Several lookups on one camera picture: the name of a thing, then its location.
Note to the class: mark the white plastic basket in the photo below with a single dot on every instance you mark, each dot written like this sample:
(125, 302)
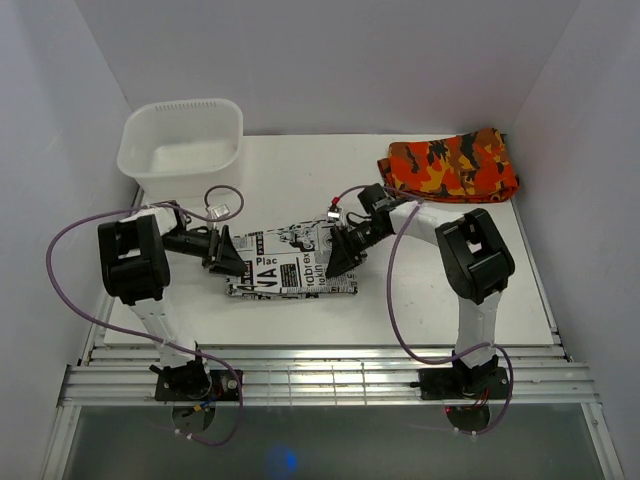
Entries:
(179, 149)

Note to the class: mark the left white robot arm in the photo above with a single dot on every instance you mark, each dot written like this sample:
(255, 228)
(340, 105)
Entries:
(135, 269)

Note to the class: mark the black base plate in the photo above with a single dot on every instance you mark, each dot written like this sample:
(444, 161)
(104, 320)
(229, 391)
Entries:
(450, 384)
(224, 387)

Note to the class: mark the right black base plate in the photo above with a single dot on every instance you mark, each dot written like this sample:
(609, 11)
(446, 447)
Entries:
(450, 384)

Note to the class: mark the aluminium rail frame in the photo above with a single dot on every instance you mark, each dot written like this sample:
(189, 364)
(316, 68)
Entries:
(328, 388)

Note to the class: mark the orange camouflage folded trousers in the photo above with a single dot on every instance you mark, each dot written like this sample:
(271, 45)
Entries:
(469, 168)

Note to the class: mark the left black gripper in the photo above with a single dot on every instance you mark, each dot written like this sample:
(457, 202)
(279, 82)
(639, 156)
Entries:
(221, 255)

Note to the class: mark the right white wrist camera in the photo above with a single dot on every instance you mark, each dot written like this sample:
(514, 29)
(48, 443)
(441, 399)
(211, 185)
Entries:
(334, 211)

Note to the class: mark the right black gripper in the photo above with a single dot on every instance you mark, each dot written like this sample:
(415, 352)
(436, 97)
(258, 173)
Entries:
(345, 251)

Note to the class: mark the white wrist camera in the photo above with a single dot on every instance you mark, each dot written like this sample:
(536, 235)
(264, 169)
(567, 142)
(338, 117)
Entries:
(217, 212)
(334, 211)

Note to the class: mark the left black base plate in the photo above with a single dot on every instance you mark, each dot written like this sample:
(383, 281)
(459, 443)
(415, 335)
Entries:
(224, 387)

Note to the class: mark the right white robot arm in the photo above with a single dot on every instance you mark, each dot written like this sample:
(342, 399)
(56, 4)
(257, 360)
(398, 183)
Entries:
(477, 265)

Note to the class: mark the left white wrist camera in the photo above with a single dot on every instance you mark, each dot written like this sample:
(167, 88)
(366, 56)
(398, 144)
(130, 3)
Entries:
(217, 212)

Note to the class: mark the newspaper print trousers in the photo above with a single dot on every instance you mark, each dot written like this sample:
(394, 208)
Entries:
(288, 263)

